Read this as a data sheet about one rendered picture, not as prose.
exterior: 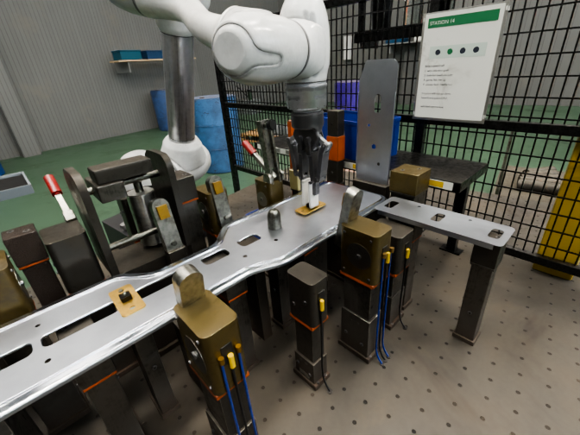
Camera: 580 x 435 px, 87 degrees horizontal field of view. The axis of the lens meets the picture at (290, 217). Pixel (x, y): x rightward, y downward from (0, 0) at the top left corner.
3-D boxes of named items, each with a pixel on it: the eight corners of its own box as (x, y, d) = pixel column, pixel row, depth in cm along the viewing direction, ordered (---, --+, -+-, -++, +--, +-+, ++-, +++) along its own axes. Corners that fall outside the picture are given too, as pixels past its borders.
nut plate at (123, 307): (147, 305, 51) (145, 300, 51) (122, 318, 49) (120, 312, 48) (129, 284, 57) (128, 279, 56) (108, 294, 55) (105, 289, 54)
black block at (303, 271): (324, 402, 66) (323, 294, 52) (293, 373, 72) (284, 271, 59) (340, 385, 69) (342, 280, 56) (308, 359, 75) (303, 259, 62)
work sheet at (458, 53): (483, 123, 93) (509, 0, 79) (412, 118, 108) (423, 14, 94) (485, 122, 94) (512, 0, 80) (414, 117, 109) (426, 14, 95)
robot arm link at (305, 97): (306, 84, 61) (307, 115, 64) (335, 80, 67) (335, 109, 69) (276, 84, 67) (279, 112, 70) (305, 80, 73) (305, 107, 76)
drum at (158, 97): (175, 125, 850) (167, 87, 806) (190, 127, 812) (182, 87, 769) (154, 129, 805) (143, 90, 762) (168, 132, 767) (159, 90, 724)
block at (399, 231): (400, 338, 79) (412, 244, 66) (361, 315, 87) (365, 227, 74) (413, 322, 84) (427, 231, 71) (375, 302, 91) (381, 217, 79)
